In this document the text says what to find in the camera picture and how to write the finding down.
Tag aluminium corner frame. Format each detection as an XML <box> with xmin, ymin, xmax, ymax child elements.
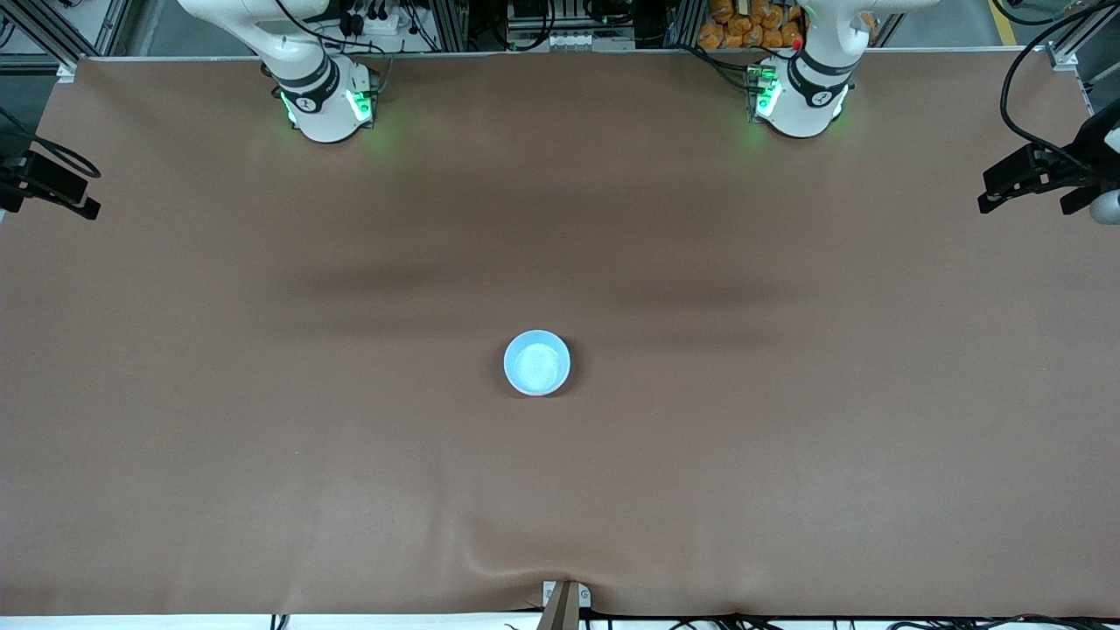
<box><xmin>1046</xmin><ymin>0</ymin><xmax>1120</xmax><ymax>84</ymax></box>
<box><xmin>0</xmin><ymin>0</ymin><xmax>132</xmax><ymax>80</ymax></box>

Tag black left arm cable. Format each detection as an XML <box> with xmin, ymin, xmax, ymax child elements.
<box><xmin>1000</xmin><ymin>0</ymin><xmax>1120</xmax><ymax>176</ymax></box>

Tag grey electronics rack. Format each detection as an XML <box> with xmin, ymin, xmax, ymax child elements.
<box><xmin>506</xmin><ymin>0</ymin><xmax>635</xmax><ymax>52</ymax></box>

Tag blue bowl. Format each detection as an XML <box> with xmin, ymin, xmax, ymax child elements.
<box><xmin>503</xmin><ymin>329</ymin><xmax>572</xmax><ymax>397</ymax></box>

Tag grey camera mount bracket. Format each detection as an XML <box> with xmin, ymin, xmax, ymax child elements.
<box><xmin>542</xmin><ymin>579</ymin><xmax>592</xmax><ymax>630</ymax></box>

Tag brown table mat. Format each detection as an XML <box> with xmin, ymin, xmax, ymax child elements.
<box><xmin>0</xmin><ymin>48</ymin><xmax>1120</xmax><ymax>618</ymax></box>

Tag orange snack bags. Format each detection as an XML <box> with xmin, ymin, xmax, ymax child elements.
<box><xmin>697</xmin><ymin>0</ymin><xmax>806</xmax><ymax>51</ymax></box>

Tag white power strip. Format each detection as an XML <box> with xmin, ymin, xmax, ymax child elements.
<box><xmin>346</xmin><ymin>7</ymin><xmax>399</xmax><ymax>36</ymax></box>

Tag aluminium frame post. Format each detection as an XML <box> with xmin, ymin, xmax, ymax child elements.
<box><xmin>665</xmin><ymin>0</ymin><xmax>705</xmax><ymax>49</ymax></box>
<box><xmin>427</xmin><ymin>0</ymin><xmax>469</xmax><ymax>53</ymax></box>

